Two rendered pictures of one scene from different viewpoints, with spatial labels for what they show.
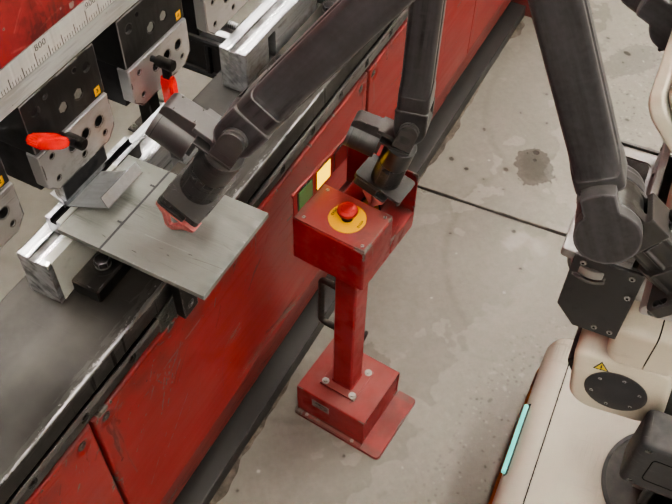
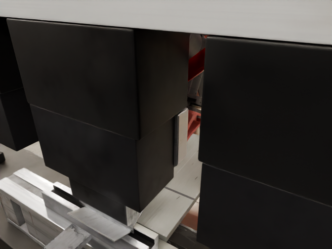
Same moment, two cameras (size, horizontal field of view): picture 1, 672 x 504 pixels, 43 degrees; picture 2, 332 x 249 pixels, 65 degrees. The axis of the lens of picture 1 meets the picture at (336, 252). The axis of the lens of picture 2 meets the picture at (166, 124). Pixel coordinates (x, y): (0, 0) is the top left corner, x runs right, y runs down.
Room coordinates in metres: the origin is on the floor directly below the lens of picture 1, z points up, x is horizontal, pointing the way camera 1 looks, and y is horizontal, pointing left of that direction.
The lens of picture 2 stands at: (0.81, 0.65, 1.28)
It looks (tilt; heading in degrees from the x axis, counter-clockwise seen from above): 27 degrees down; 275
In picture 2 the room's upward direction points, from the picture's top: straight up
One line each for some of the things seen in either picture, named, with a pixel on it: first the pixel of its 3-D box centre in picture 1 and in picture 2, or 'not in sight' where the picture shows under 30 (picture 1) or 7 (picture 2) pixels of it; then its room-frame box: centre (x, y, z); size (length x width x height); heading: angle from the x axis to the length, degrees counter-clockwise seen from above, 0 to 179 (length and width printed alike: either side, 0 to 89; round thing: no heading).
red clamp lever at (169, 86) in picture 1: (165, 82); not in sight; (1.02, 0.27, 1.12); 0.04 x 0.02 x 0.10; 63
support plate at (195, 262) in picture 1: (164, 222); (162, 166); (0.85, 0.26, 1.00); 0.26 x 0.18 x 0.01; 63
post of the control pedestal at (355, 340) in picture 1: (350, 316); not in sight; (1.10, -0.04, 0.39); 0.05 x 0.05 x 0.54; 59
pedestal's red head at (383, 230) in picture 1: (355, 211); not in sight; (1.10, -0.04, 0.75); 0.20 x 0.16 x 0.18; 149
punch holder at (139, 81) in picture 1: (134, 33); (1, 73); (1.07, 0.31, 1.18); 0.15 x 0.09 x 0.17; 153
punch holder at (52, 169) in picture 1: (48, 111); (106, 102); (0.89, 0.40, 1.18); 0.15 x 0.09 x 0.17; 153
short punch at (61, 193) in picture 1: (78, 165); (101, 191); (0.92, 0.40, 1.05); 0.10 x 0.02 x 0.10; 153
